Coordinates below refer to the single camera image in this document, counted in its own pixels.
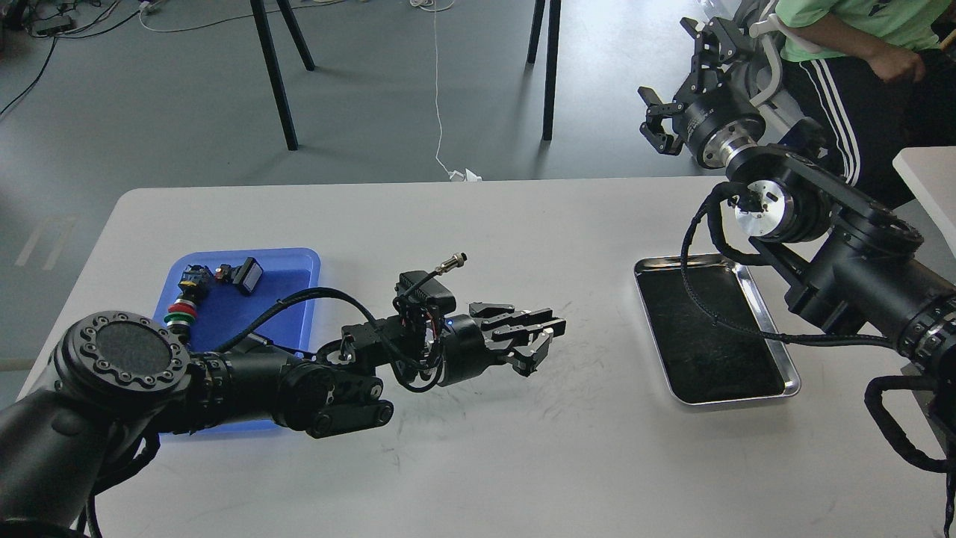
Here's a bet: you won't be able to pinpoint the black table leg right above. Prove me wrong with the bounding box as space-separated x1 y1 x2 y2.
526 0 562 142

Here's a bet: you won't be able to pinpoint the red green pilot light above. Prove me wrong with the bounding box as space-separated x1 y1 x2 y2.
163 296 198 343

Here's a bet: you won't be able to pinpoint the black cables on floor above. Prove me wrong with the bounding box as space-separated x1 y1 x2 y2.
0 0 161 117

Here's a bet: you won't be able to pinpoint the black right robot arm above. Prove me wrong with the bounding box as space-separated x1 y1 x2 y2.
639 17 955 534

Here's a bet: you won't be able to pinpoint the white side table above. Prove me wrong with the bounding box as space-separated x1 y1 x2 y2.
893 146 955 272

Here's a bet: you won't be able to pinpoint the black table leg left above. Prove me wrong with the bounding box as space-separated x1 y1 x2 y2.
249 1 315 151

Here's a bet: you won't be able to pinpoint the blue plastic tray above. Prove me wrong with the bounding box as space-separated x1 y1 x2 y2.
153 248 321 435

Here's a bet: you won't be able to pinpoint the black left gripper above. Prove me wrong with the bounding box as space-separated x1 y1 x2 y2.
438 302 567 387

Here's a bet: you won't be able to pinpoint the black table leg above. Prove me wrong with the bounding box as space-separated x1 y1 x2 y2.
526 0 562 142
249 1 315 151

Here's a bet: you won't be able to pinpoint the black rectangular push button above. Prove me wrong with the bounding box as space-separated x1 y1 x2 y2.
213 258 265 296

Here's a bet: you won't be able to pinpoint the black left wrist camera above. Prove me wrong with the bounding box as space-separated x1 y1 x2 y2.
393 253 468 315

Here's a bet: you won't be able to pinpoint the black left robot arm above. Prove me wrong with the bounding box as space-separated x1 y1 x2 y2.
2 288 566 537

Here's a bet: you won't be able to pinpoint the white office chair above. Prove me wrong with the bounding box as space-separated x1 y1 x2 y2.
731 1 825 158

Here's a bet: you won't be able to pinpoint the white cable on floor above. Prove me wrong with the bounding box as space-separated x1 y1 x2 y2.
408 0 482 182

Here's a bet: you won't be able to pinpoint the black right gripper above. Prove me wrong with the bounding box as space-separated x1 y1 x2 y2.
638 17 767 170

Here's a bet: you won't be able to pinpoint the person in green shirt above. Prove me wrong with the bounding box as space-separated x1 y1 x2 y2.
775 1 955 208

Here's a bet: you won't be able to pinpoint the silver metal tray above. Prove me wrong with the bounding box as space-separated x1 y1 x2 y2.
633 254 801 408

